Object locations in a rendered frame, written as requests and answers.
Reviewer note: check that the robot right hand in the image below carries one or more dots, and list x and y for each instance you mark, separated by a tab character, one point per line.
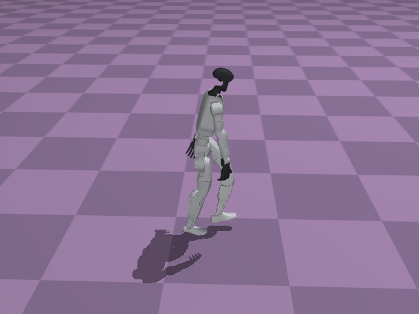
225	171

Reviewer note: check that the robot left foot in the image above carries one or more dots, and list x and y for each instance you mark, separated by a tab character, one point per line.
223	217

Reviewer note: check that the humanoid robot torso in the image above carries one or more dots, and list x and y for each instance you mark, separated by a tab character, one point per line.
204	125

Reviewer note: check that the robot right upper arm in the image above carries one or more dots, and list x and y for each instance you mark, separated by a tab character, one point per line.
216	109

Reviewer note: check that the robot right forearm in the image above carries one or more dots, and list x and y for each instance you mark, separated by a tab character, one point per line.
223	147

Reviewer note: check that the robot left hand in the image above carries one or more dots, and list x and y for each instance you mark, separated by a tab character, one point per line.
192	147

